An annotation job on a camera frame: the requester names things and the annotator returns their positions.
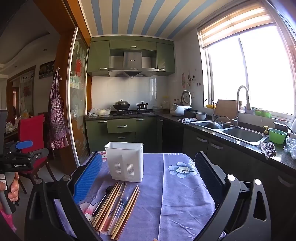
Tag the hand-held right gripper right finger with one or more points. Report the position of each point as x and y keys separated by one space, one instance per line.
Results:
x=207 y=173

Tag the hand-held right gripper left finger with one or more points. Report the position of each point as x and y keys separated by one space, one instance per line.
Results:
x=89 y=177

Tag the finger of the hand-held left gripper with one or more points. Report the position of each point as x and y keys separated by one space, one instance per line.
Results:
x=24 y=144
x=40 y=153

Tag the pile of wooden chopsticks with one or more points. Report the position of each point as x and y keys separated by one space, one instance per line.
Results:
x=111 y=206

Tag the white plastic utensil holder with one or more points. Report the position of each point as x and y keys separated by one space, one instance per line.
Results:
x=123 y=160

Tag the person's left forearm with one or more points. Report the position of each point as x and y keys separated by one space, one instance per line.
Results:
x=7 y=220

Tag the person's left hand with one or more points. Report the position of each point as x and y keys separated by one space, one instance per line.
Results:
x=13 y=188

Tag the red cushioned chair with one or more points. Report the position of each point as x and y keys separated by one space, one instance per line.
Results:
x=31 y=129

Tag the dark metal spoon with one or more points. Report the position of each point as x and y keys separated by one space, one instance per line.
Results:
x=108 y=190

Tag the dark lower cabinets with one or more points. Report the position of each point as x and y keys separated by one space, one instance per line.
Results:
x=231 y=157

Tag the purple floral tablecloth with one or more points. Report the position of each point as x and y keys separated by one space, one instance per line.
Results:
x=178 y=197

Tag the checkered apron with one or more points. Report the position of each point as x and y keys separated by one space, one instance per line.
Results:
x=56 y=115

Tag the steel double sink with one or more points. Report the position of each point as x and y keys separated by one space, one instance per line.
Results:
x=242 y=135

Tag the crumpled dishcloth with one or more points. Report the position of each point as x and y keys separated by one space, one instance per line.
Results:
x=186 y=120

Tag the white bowl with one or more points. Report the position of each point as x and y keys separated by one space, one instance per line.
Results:
x=200 y=115

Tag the green lower cabinets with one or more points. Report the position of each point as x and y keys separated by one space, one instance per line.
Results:
x=120 y=126

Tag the green cabinets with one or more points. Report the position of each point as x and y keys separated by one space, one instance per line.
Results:
x=120 y=126
x=98 y=55

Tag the black inner cooker pot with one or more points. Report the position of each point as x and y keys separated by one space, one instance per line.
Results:
x=190 y=113

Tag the small steel faucet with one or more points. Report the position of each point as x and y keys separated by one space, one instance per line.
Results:
x=212 y=109

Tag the dark rag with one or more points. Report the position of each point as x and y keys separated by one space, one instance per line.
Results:
x=268 y=149

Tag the white plastic bag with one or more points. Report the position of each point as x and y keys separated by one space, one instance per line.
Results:
x=100 y=112

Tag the frosted glass sliding door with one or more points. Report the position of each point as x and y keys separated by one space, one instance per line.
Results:
x=77 y=97

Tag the yellow windowsill tray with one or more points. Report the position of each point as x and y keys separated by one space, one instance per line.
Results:
x=210 y=106

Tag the wooden cutting board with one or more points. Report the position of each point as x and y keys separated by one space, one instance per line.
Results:
x=226 y=109

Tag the white rice cooker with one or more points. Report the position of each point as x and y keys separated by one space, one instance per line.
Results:
x=178 y=109

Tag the yellow soap bottle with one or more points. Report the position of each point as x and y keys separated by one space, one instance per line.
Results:
x=266 y=131

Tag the dark sauce bottles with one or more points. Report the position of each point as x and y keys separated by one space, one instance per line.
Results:
x=177 y=101

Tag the tall steel faucet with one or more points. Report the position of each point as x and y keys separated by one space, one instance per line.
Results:
x=238 y=102

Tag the black gas stove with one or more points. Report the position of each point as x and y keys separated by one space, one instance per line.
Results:
x=133 y=112

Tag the black wok with lid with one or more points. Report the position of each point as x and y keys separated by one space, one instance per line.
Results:
x=121 y=105

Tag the dark framed picture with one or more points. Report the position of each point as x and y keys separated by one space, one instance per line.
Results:
x=47 y=69

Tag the green plastic basin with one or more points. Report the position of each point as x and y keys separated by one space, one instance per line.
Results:
x=277 y=136

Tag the green windowsill containers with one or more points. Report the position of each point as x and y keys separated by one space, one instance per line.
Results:
x=262 y=113

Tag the cooking oil bottle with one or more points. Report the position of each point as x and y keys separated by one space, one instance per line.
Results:
x=165 y=102

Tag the black container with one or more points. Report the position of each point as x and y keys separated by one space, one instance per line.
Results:
x=280 y=126

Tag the crinkled silver plastic bag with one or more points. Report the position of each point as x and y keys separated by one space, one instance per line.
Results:
x=291 y=148

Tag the steel pot with lid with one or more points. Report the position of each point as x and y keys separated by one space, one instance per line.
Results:
x=142 y=106

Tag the kitchen window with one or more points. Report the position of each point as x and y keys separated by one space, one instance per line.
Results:
x=261 y=74

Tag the green upper cabinets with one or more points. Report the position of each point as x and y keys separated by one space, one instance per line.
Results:
x=98 y=55

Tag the steel range hood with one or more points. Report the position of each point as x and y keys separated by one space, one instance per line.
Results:
x=133 y=61

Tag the striped window blind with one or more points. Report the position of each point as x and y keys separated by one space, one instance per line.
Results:
x=231 y=25

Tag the wall poster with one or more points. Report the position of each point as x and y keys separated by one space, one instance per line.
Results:
x=27 y=92

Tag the hanging wall utensils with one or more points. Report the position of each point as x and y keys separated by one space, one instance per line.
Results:
x=186 y=78

